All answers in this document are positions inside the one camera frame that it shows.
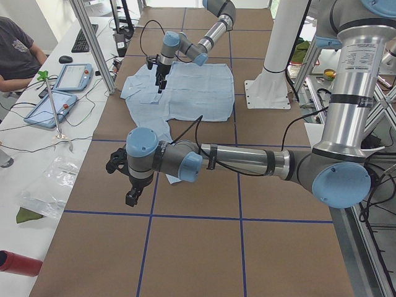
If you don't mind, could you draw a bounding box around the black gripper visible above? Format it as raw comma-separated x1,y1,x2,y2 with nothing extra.
106,147,153,207
146,54,173,93

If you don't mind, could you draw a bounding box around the light blue button shirt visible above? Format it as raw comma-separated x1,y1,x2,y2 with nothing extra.
121,62,235,183

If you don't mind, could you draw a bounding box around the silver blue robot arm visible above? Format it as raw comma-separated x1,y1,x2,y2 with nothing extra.
146,0,236,93
93,1,329,220

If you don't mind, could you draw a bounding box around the clear plastic bag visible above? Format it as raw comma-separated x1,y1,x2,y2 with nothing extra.
18,156,82,219

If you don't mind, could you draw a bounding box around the far teach pendant tablet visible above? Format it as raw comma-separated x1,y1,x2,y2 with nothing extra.
53,64,93,92

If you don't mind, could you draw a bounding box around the teach pendant tablet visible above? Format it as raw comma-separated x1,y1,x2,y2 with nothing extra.
24,90,77,129
53,64,93,92

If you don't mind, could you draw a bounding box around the black keyboard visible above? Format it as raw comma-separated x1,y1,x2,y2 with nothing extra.
71,29,90,53

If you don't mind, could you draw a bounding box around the black computer mouse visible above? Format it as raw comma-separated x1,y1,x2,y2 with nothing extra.
58,55,73,64

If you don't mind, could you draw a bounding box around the green cloth piece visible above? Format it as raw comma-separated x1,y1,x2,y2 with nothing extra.
15,207,43,224

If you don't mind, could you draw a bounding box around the metal reacher grabber stick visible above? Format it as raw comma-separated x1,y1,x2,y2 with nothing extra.
37,71,74,153

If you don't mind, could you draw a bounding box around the near teach pendant tablet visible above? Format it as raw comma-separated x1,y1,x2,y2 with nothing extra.
24,90,77,129

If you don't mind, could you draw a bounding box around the red cylindrical bottle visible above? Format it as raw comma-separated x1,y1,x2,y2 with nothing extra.
1,251,43,277

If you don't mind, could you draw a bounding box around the seated person grey shirt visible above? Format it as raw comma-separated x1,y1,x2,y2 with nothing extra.
1,17,47,93

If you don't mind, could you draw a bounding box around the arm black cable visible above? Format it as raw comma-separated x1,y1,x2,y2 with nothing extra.
139,20,168,59
170,106,330,174

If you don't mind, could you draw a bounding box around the aluminium frame post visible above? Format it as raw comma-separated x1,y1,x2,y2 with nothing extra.
70,0,115,95

